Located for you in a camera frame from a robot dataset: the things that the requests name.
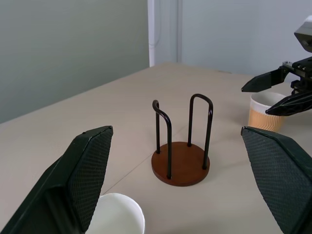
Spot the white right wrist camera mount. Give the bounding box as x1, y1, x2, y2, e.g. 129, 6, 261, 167
293, 16, 312, 53

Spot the paper cup with orange sleeve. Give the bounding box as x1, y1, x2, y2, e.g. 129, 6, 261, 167
248, 92, 290, 134
85, 193, 146, 234

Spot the wire cup holder wooden base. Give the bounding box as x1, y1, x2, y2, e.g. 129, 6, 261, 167
151, 93, 214, 188

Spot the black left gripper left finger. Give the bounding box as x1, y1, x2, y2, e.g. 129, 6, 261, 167
0, 125, 114, 234

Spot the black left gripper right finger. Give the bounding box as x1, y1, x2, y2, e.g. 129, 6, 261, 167
240, 126, 312, 234

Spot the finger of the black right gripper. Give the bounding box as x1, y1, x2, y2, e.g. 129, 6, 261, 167
265, 89, 312, 117
241, 69, 288, 93

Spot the white wall corner post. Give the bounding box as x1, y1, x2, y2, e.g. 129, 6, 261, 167
147, 0, 183, 68

